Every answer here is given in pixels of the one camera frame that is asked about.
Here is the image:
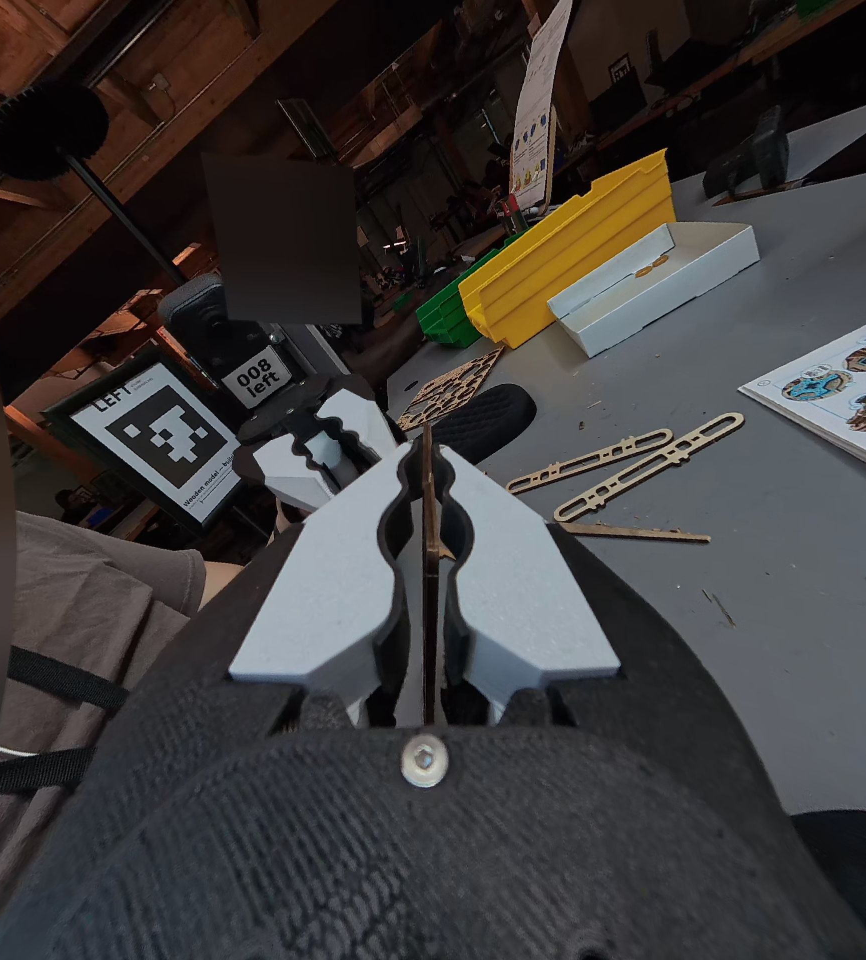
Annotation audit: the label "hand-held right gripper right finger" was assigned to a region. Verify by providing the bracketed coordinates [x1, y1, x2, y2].
[436, 442, 621, 727]

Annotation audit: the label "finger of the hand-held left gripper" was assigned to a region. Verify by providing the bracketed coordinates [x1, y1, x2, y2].
[253, 433, 362, 515]
[315, 373, 409, 472]

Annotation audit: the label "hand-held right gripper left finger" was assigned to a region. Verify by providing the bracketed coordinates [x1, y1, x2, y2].
[229, 442, 413, 727]

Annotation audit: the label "arched wooden model panel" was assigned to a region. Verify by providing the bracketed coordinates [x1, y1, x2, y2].
[419, 421, 458, 725]

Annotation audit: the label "person's left forearm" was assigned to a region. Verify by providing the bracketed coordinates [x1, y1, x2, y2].
[196, 558, 248, 612]

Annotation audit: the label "model instruction booklet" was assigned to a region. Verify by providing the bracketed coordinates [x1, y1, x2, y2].
[736, 300, 866, 489]

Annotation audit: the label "framed marker sign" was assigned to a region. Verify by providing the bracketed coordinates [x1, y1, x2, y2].
[41, 345, 254, 537]

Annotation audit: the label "wooden fretwork sheet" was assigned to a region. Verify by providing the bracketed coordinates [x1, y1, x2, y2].
[395, 346, 505, 432]

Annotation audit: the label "pointed wooden sliver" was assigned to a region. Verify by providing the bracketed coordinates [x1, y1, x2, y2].
[559, 521, 711, 543]

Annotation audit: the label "black oval cushion pad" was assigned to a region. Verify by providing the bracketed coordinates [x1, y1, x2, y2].
[403, 382, 537, 470]

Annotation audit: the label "green plastic bin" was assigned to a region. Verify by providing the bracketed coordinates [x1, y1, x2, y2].
[415, 251, 509, 348]

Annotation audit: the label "slotted wooden strip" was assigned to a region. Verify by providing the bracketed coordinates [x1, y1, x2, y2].
[553, 412, 745, 524]
[506, 427, 674, 495]

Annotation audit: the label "black disc on pole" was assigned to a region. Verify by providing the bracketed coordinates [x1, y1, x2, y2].
[0, 78, 188, 280]

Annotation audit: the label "yellow plastic bin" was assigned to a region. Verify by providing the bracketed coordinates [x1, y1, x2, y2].
[459, 148, 674, 348]

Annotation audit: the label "white cardboard box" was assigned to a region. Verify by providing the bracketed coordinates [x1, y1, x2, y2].
[547, 222, 761, 359]

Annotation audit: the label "white instruction poster board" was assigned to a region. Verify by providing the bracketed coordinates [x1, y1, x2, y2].
[509, 0, 575, 211]

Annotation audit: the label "person's dark trousers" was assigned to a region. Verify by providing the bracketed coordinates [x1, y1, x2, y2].
[789, 810, 866, 960]

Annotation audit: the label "black tool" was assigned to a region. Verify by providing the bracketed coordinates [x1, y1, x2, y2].
[703, 105, 792, 202]

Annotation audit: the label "black strap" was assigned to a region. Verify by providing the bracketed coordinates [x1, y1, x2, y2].
[7, 646, 130, 714]
[0, 746, 98, 796]

